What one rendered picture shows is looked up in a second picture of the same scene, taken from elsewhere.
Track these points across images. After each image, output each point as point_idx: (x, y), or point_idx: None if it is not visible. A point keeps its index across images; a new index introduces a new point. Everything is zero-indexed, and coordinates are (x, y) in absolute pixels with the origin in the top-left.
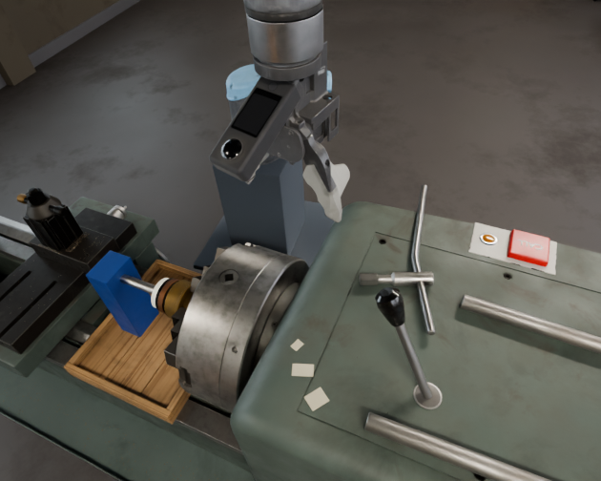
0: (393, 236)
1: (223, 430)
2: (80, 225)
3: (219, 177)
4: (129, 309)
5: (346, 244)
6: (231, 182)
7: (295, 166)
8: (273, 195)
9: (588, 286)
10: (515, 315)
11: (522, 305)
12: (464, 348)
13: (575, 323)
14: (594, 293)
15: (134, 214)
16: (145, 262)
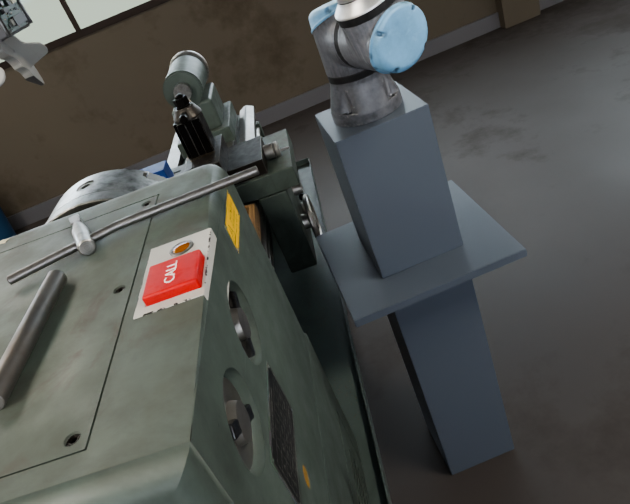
0: (157, 203)
1: None
2: (238, 149)
3: (321, 132)
4: None
5: (132, 193)
6: (326, 142)
7: (403, 145)
8: (343, 170)
9: (118, 353)
10: (29, 308)
11: (69, 319)
12: (3, 312)
13: (48, 366)
14: (106, 363)
15: (287, 156)
16: (272, 210)
